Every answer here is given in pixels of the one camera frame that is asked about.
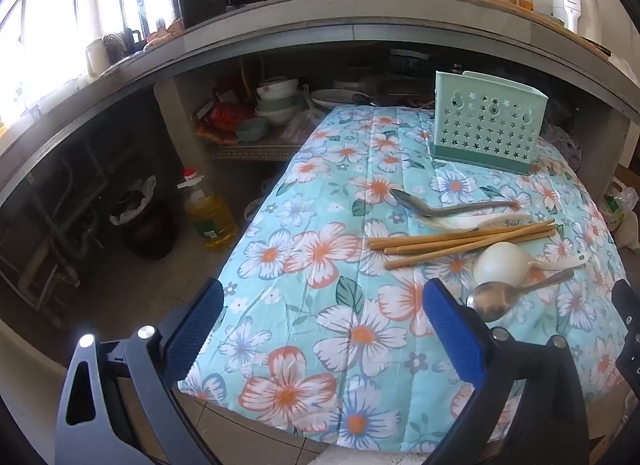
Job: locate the cooking oil bottle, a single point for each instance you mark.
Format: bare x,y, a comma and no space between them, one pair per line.
210,220

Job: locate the long slim metal spoon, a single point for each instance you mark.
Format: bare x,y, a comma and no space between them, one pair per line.
407,199

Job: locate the green perforated utensil holder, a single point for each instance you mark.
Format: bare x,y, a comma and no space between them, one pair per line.
485,120

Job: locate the round metal spoon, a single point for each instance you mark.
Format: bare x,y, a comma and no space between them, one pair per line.
492,302

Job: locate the purple plastic bag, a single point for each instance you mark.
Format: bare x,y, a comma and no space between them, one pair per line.
562,145

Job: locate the red snack packets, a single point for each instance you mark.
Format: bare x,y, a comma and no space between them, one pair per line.
222,117

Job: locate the stack of white bowls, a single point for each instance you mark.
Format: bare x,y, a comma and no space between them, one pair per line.
275,100

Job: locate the metal storage rack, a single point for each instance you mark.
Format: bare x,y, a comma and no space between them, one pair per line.
250,151

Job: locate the kitchen window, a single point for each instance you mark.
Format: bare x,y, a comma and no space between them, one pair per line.
45,20

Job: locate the wooden chopstick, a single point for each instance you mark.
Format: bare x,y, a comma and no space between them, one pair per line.
425,255
430,249
440,234
500,236

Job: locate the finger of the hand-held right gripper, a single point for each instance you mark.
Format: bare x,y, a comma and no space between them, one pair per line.
631,315

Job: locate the pink cloth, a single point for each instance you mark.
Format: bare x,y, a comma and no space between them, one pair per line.
162,35

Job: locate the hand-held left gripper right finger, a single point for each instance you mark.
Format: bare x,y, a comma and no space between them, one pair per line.
452,330

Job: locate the floral turquoise blanket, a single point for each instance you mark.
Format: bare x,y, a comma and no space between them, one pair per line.
320,255

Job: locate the dark trash bin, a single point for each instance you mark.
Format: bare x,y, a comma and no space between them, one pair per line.
147,230

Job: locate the grey water pipes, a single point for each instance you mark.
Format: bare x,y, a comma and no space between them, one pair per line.
45,245

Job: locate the white plate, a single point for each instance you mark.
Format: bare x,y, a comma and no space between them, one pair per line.
335,99

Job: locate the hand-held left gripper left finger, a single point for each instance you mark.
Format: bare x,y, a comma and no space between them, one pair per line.
195,330

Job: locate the concrete kitchen counter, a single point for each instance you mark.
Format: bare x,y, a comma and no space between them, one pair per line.
400,10

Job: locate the white green plastic bag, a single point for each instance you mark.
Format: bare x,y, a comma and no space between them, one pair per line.
620,215

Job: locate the cream electric kettle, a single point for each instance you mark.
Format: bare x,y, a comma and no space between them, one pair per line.
96,57

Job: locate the white plastic spoon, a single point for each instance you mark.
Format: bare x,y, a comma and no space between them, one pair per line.
450,221

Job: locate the teal bowl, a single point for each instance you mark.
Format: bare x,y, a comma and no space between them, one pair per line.
250,130

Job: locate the white electric appliance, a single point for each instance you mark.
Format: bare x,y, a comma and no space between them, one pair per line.
575,12

